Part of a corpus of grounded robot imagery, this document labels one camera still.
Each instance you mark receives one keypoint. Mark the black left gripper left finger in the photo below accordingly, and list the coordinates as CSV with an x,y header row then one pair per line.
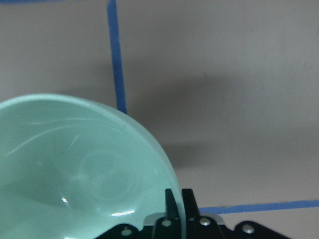
x,y
171,209

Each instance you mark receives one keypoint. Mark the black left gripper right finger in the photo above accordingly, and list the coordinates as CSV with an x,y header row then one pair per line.
x,y
190,205

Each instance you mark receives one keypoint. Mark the green bowl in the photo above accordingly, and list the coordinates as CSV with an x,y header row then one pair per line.
x,y
71,168

